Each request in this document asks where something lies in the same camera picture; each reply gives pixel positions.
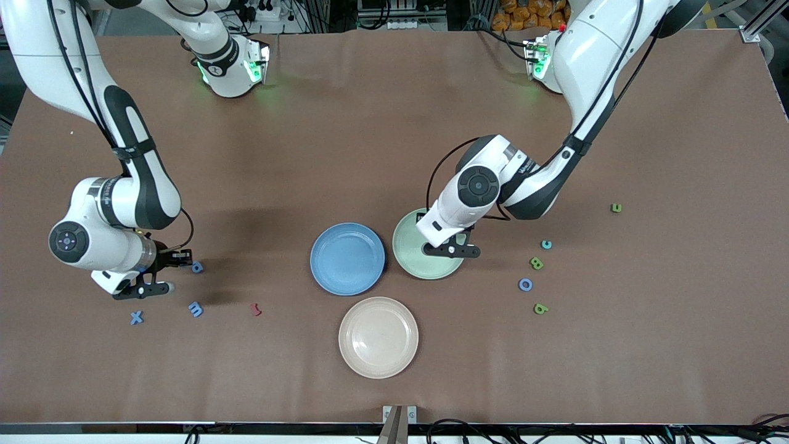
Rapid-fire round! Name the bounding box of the green plate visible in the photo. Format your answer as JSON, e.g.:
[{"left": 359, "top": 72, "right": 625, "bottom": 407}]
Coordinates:
[{"left": 392, "top": 208, "right": 467, "bottom": 281}]

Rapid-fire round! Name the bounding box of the blue plate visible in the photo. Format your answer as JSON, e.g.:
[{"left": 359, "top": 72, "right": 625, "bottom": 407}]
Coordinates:
[{"left": 309, "top": 223, "right": 386, "bottom": 297}]

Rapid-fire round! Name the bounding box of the brown table cover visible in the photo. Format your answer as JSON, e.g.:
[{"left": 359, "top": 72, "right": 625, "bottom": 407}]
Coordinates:
[{"left": 0, "top": 28, "right": 789, "bottom": 426}]

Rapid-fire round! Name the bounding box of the beige plate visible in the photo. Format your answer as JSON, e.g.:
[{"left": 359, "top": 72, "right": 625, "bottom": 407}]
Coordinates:
[{"left": 338, "top": 297, "right": 420, "bottom": 379}]

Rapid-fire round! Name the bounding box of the orange fruit pile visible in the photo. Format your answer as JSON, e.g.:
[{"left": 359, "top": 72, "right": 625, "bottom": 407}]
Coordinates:
[{"left": 491, "top": 0, "right": 569, "bottom": 31}]

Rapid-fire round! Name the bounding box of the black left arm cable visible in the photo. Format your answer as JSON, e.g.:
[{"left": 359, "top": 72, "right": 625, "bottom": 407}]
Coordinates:
[{"left": 427, "top": 0, "right": 663, "bottom": 221}]

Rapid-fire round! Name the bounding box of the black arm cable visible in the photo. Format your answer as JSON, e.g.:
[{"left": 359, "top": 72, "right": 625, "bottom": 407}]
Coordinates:
[
  {"left": 46, "top": 0, "right": 195, "bottom": 253},
  {"left": 427, "top": 0, "right": 663, "bottom": 221}
]

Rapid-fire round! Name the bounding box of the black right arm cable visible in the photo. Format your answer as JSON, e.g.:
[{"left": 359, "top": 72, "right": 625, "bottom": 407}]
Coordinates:
[{"left": 46, "top": 0, "right": 195, "bottom": 253}]

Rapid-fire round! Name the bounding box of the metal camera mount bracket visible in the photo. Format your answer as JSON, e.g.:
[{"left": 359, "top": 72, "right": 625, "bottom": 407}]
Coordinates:
[{"left": 382, "top": 405, "right": 417, "bottom": 444}]

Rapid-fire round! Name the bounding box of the aluminium frame post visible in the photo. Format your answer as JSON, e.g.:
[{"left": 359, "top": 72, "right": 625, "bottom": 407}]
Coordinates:
[{"left": 740, "top": 0, "right": 789, "bottom": 44}]

